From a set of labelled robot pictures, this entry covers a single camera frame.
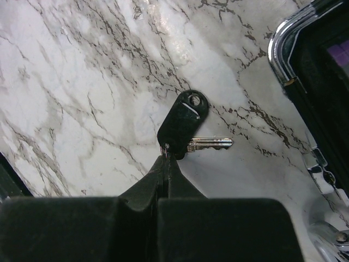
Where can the black poker chip case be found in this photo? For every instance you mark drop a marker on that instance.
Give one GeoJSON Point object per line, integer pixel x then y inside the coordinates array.
{"type": "Point", "coordinates": [308, 53]}

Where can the key with black tag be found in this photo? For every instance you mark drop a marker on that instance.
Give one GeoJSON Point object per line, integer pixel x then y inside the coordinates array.
{"type": "Point", "coordinates": [176, 135]}

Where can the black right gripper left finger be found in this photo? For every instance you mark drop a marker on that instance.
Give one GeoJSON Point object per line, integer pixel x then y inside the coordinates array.
{"type": "Point", "coordinates": [112, 228]}

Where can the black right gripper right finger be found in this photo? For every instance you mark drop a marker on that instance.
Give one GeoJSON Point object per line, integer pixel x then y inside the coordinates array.
{"type": "Point", "coordinates": [192, 227]}

